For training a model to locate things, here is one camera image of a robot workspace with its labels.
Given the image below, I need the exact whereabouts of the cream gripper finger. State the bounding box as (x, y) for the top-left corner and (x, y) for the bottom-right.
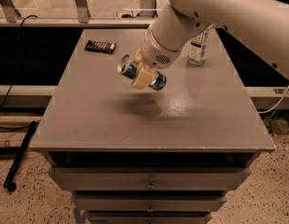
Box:
(131, 72), (158, 90)

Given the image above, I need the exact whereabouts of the blue silver redbull can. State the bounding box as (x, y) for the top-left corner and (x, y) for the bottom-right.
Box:
(117, 54), (167, 91)

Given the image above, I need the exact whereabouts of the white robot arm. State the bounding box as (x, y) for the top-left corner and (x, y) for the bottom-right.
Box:
(132, 0), (289, 90)

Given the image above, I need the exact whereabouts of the dark snack bar wrapper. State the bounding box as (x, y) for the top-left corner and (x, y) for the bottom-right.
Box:
(85, 40), (116, 54)

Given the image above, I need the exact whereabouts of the clear plastic water bottle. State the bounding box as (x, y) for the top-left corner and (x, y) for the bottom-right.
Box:
(187, 24), (213, 65)

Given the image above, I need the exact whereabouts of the grey drawer cabinet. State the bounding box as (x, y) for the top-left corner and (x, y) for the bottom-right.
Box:
(29, 28), (277, 224)

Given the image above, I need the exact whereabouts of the top grey drawer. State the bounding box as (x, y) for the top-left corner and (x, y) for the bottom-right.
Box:
(48, 167), (251, 191)

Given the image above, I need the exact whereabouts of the grey drawer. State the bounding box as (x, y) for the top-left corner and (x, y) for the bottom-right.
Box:
(73, 193), (227, 212)
(88, 212), (212, 224)
(48, 167), (251, 191)

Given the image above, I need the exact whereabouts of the black rod on floor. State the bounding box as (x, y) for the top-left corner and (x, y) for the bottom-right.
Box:
(3, 121), (38, 192)

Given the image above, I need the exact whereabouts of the metal bracket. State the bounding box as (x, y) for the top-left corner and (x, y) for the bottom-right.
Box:
(0, 0), (21, 22)
(75, 0), (90, 23)

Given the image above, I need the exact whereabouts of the metal rail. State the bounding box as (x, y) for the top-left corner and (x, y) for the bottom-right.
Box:
(0, 17), (157, 29)

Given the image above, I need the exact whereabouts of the left metal bracket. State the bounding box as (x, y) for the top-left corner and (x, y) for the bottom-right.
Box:
(0, 0), (21, 22)

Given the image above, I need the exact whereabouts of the black cable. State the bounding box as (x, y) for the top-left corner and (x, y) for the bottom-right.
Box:
(0, 14), (39, 133)

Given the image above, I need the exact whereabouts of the white cable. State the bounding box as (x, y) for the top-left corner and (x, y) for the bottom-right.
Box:
(257, 81), (289, 115)

